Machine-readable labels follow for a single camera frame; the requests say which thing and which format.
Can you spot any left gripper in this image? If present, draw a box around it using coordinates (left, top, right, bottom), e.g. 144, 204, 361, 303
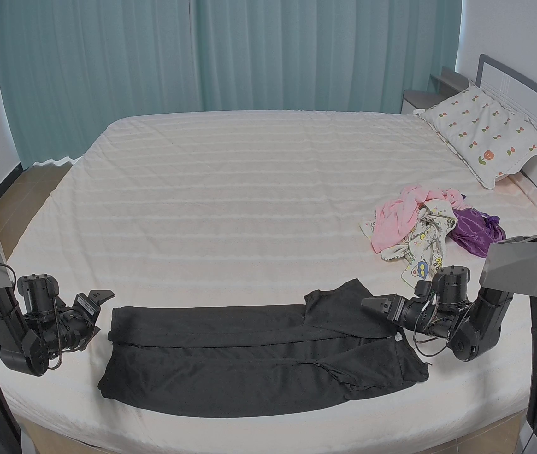
71, 290, 116, 333

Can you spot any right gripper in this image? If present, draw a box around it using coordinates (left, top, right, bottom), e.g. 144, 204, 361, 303
361, 296, 433, 337

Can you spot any black T-shirt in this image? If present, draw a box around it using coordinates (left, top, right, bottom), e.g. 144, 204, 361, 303
97, 278, 430, 416

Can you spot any bed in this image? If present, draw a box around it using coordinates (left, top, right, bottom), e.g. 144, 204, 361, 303
0, 54, 537, 448

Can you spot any white printed garment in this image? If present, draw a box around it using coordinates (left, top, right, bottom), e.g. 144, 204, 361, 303
357, 199, 457, 288

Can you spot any pink garment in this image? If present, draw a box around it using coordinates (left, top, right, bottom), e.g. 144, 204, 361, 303
370, 183, 467, 254

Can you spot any purple garment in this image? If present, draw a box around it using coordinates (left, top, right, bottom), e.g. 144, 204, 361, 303
452, 207, 507, 258

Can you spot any white printed pillow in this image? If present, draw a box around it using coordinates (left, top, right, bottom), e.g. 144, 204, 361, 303
415, 84, 537, 189

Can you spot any grey bedside table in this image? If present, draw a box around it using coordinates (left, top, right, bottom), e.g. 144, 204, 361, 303
402, 66, 470, 114

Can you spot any blue-green curtain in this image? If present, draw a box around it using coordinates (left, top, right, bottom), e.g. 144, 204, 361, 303
0, 0, 200, 166
195, 0, 463, 112

